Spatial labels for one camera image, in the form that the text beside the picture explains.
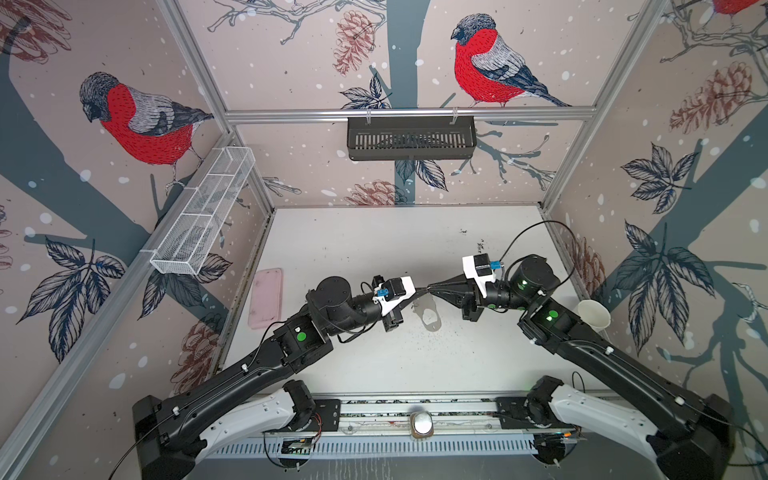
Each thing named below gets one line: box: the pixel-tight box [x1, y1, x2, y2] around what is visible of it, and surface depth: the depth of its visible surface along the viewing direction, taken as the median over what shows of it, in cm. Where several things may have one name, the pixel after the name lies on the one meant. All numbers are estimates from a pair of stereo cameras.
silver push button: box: [410, 410, 434, 439], surface depth 64 cm
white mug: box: [573, 299, 611, 343], surface depth 83 cm
